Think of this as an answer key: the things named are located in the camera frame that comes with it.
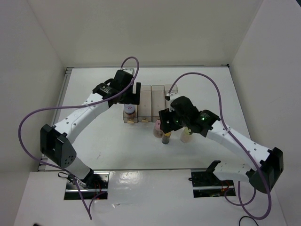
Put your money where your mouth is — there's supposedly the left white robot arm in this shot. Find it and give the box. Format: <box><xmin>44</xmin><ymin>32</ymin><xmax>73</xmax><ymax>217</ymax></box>
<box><xmin>40</xmin><ymin>68</ymin><xmax>141</xmax><ymax>188</ymax></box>

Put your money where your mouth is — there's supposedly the black cap gold bottle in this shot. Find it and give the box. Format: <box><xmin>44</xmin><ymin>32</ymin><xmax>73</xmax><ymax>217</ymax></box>
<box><xmin>161</xmin><ymin>132</ymin><xmax>171</xmax><ymax>145</ymax></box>

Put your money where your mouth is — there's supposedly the yellow lid spice bottle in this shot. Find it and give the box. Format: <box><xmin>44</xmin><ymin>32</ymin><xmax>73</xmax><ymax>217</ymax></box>
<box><xmin>180</xmin><ymin>127</ymin><xmax>193</xmax><ymax>143</ymax></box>

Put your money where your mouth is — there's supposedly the red label spice jar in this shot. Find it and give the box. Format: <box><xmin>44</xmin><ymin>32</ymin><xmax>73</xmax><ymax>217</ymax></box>
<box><xmin>124</xmin><ymin>104</ymin><xmax>136</xmax><ymax>120</ymax></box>

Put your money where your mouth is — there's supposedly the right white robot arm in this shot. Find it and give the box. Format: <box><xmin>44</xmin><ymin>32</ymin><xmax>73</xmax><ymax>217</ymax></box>
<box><xmin>159</xmin><ymin>93</ymin><xmax>284</xmax><ymax>194</ymax></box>

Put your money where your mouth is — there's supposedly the black cable loop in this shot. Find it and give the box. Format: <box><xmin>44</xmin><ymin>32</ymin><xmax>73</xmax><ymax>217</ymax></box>
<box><xmin>239</xmin><ymin>216</ymin><xmax>259</xmax><ymax>226</ymax></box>

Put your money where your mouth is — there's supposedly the purple cable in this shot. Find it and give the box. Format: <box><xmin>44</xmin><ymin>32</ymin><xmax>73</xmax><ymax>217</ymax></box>
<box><xmin>168</xmin><ymin>72</ymin><xmax>272</xmax><ymax>221</ymax></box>
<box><xmin>18</xmin><ymin>56</ymin><xmax>140</xmax><ymax>221</ymax></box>

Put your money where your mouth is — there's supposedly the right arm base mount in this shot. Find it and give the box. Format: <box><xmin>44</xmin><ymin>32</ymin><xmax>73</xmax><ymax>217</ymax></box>
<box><xmin>188</xmin><ymin>169</ymin><xmax>236</xmax><ymax>198</ymax></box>

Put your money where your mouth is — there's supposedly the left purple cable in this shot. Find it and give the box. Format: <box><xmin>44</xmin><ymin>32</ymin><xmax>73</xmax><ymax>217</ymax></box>
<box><xmin>18</xmin><ymin>56</ymin><xmax>140</xmax><ymax>221</ymax></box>

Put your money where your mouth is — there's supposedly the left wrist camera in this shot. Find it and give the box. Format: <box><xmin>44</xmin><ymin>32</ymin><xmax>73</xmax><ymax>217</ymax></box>
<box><xmin>121</xmin><ymin>68</ymin><xmax>135</xmax><ymax>75</ymax></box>

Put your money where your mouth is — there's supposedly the pink lid spice bottle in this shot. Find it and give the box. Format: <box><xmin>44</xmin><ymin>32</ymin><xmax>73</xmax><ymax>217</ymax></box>
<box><xmin>153</xmin><ymin>119</ymin><xmax>163</xmax><ymax>138</ymax></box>

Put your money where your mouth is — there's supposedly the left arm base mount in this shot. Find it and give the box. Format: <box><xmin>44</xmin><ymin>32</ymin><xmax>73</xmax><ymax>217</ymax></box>
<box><xmin>57</xmin><ymin>172</ymin><xmax>109</xmax><ymax>200</ymax></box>

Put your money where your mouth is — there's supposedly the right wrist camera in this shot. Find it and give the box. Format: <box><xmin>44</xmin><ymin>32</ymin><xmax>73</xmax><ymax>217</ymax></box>
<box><xmin>165</xmin><ymin>92</ymin><xmax>180</xmax><ymax>102</ymax></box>

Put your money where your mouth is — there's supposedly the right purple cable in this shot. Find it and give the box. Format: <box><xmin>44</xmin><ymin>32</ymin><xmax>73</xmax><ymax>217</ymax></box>
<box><xmin>168</xmin><ymin>72</ymin><xmax>272</xmax><ymax>221</ymax></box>

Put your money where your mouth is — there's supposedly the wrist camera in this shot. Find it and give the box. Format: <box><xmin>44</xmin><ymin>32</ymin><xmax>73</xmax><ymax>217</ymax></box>
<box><xmin>121</xmin><ymin>68</ymin><xmax>135</xmax><ymax>75</ymax></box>
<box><xmin>165</xmin><ymin>92</ymin><xmax>180</xmax><ymax>102</ymax></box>

